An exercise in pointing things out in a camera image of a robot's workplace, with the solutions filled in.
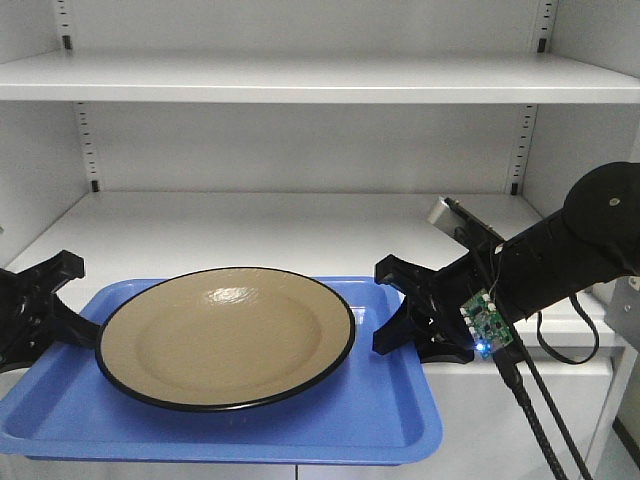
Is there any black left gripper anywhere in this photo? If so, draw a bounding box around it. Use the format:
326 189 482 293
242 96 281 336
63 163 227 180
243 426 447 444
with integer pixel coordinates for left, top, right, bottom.
1 250 100 373

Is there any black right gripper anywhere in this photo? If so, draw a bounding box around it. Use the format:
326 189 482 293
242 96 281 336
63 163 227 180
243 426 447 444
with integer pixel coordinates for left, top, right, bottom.
372 249 497 363

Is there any blue plastic tray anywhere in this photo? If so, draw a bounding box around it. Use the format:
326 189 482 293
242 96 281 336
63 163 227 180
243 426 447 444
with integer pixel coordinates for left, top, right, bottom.
1 277 443 465

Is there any beige plate with black rim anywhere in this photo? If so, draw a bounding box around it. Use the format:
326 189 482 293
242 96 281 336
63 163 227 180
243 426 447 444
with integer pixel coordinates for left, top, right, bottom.
96 267 357 412

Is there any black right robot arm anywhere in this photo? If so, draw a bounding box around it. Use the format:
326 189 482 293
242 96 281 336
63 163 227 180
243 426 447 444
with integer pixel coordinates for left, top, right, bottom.
372 162 639 363

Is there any upper white cabinet shelf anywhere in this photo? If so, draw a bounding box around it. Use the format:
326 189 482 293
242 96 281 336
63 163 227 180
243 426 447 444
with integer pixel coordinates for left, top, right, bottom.
1 51 639 104

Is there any green circuit board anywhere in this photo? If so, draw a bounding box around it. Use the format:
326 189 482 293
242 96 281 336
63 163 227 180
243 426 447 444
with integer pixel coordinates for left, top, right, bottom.
460 289 513 359

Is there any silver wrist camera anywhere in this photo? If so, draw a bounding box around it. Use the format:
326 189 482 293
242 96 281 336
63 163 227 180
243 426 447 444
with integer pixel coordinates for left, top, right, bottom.
427 197 505 249

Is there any black braided cable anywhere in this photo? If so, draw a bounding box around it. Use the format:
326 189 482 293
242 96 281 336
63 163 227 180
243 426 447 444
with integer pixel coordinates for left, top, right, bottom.
492 344 596 480

